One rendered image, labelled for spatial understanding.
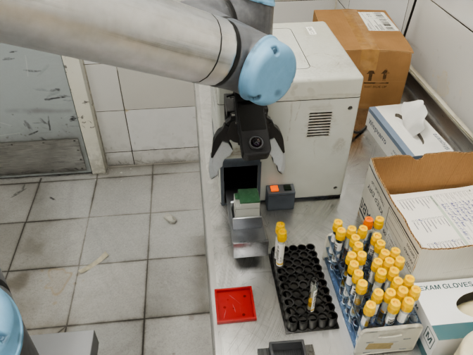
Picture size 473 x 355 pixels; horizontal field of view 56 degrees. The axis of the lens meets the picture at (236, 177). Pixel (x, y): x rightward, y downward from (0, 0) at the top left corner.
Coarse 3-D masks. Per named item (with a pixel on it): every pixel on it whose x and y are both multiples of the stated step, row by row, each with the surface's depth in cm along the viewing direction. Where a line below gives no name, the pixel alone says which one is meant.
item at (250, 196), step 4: (252, 188) 88; (256, 188) 88; (240, 192) 87; (244, 192) 87; (248, 192) 87; (252, 192) 87; (256, 192) 87; (236, 196) 86; (240, 196) 86; (244, 196) 86; (248, 196) 86; (252, 196) 86; (256, 196) 86; (240, 200) 85; (244, 200) 85; (248, 200) 85; (252, 200) 85; (256, 200) 85
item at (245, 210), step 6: (234, 198) 87; (234, 204) 87; (240, 204) 85; (246, 204) 85; (252, 204) 85; (258, 204) 85; (234, 210) 88; (240, 210) 86; (246, 210) 86; (252, 210) 86; (258, 210) 86; (234, 216) 90; (240, 216) 87; (246, 216) 87
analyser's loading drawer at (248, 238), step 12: (240, 180) 100; (252, 180) 100; (228, 192) 97; (228, 204) 94; (252, 216) 86; (240, 228) 88; (252, 228) 88; (240, 240) 86; (252, 240) 83; (264, 240) 83; (240, 252) 84; (252, 252) 85; (264, 252) 85
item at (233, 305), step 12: (228, 288) 81; (240, 288) 81; (216, 300) 79; (228, 300) 80; (240, 300) 80; (252, 300) 79; (216, 312) 78; (228, 312) 78; (240, 312) 78; (252, 312) 78
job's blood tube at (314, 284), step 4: (312, 280) 72; (316, 280) 72; (312, 284) 71; (316, 284) 71; (312, 288) 72; (316, 288) 72; (312, 292) 72; (316, 292) 72; (308, 296) 74; (312, 296) 73; (316, 296) 73; (308, 300) 74; (312, 300) 73; (308, 304) 75; (312, 304) 74; (308, 308) 75; (312, 308) 75
